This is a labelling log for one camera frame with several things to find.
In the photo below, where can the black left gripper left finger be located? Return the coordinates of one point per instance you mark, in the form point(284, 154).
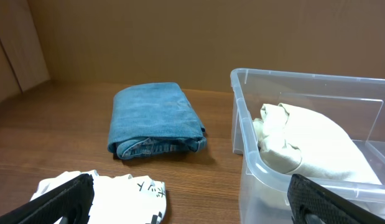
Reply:
point(67, 203)

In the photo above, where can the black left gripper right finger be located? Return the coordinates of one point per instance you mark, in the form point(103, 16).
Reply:
point(313, 204)

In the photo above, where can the white printed t-shirt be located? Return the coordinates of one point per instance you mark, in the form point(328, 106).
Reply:
point(127, 199)

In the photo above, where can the cream garment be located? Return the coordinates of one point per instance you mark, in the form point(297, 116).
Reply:
point(295, 140)

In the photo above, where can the clear plastic storage container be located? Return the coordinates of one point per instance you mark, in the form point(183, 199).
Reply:
point(356, 104)

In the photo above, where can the folded blue denim jeans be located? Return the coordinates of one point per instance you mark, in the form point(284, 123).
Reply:
point(152, 119)

